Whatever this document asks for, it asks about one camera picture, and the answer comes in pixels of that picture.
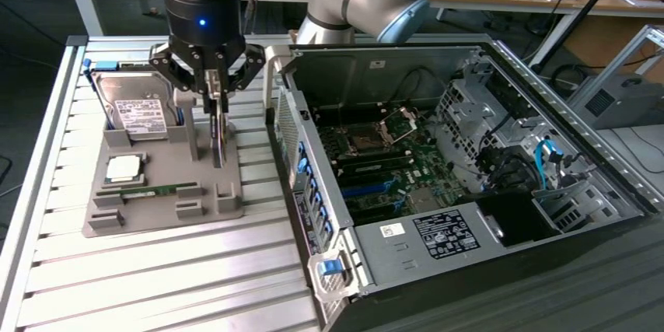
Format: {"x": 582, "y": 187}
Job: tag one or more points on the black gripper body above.
{"x": 201, "y": 17}

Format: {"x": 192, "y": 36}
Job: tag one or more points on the graphics card with metal bracket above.
{"x": 220, "y": 141}

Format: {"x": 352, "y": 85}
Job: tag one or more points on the hard disk with blue carrier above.
{"x": 134, "y": 106}

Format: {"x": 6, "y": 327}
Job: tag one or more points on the open grey PC case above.
{"x": 288, "y": 122}

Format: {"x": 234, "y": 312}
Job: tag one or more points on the silver CPU chip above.
{"x": 124, "y": 168}

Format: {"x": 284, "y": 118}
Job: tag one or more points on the CPU socket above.
{"x": 362, "y": 139}

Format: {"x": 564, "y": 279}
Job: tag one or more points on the green RAM stick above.
{"x": 150, "y": 191}

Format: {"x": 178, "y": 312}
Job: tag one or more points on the metal socket cover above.
{"x": 405, "y": 113}

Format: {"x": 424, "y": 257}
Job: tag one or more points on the grey parts rack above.
{"x": 150, "y": 211}

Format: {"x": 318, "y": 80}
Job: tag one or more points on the blue expansion slot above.
{"x": 362, "y": 190}

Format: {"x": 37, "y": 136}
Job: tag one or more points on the green motherboard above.
{"x": 430, "y": 161}

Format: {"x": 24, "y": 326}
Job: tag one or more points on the silver disk bay cage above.
{"x": 466, "y": 110}

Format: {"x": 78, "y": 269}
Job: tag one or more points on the grey power supply unit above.
{"x": 373, "y": 254}

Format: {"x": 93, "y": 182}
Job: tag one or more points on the blue case latch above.
{"x": 329, "y": 268}

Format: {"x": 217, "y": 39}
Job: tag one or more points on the black stand pole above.
{"x": 577, "y": 17}

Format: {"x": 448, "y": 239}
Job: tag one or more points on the grey computer tower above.
{"x": 622, "y": 102}

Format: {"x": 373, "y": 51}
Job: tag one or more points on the grey disk bay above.
{"x": 585, "y": 200}

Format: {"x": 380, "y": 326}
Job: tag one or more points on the aluminium profile frame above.
{"x": 645, "y": 32}

